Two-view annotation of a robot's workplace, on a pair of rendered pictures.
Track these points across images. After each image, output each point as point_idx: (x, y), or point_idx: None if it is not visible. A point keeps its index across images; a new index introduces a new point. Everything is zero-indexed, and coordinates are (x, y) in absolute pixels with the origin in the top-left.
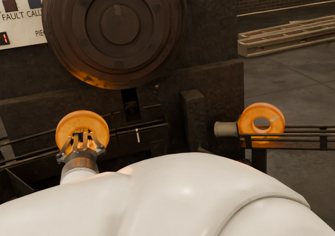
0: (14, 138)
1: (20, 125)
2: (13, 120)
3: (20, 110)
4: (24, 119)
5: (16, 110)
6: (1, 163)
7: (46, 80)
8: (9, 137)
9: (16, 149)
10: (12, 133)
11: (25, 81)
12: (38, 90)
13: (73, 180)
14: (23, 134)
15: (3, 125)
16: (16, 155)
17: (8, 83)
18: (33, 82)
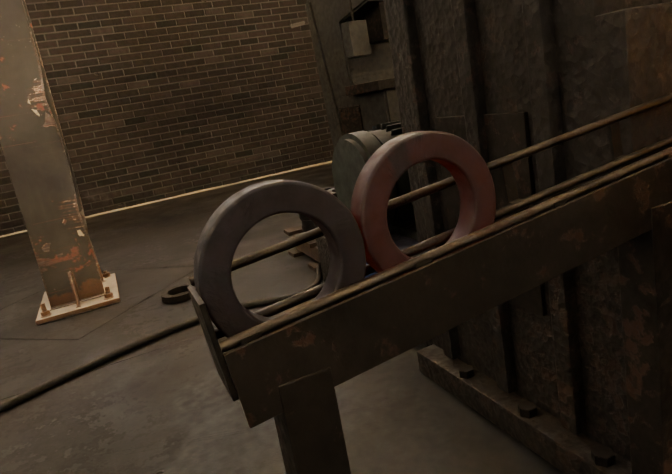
0: (640, 102)
1: (654, 67)
2: (646, 52)
3: (660, 27)
4: (663, 51)
5: (654, 26)
6: (634, 159)
7: None
8: (633, 99)
9: (638, 132)
10: (639, 87)
11: None
12: None
13: None
14: (656, 92)
15: (627, 64)
16: (636, 150)
17: None
18: None
